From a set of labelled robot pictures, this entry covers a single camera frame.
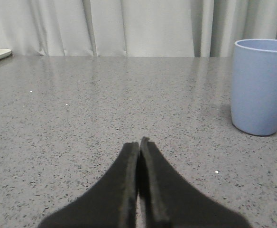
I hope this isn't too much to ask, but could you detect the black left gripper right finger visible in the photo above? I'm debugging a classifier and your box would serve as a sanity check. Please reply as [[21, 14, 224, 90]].
[[138, 137, 251, 228]]

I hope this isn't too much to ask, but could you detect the grey curtain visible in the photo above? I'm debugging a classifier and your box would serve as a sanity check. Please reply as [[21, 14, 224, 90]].
[[0, 0, 277, 57]]

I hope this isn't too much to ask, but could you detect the blue plastic cup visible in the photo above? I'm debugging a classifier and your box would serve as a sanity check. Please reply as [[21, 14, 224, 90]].
[[231, 39, 277, 136]]

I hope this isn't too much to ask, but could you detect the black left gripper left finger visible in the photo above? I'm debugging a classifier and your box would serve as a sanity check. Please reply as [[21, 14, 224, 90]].
[[39, 142, 139, 228]]

